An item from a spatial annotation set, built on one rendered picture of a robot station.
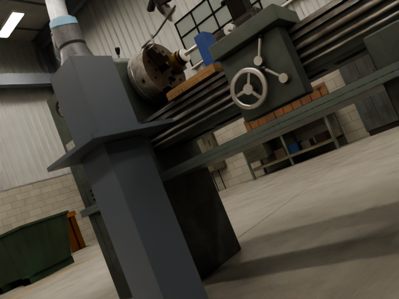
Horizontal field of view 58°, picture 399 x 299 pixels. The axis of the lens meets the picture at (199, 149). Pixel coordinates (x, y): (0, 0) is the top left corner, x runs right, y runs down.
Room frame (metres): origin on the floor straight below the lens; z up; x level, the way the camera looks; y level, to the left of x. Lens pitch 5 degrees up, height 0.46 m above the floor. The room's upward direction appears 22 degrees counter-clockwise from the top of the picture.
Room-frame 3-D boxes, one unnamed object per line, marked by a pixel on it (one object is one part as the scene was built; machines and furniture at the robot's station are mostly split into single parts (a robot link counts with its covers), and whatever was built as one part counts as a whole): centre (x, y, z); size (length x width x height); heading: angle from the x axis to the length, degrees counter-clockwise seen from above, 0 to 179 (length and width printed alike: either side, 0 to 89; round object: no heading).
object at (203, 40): (1.72, -0.23, 1.00); 0.08 x 0.06 x 0.23; 143
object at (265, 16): (1.50, -0.46, 0.89); 0.53 x 0.30 x 0.06; 143
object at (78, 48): (1.50, 0.34, 1.15); 0.15 x 0.15 x 0.10
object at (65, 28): (1.51, 0.34, 1.27); 0.13 x 0.12 x 0.14; 22
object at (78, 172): (2.15, 0.38, 0.43); 0.60 x 0.48 x 0.86; 53
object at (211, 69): (1.75, -0.18, 0.88); 0.36 x 0.30 x 0.04; 143
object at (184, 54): (1.77, -0.16, 1.08); 0.13 x 0.07 x 0.07; 53
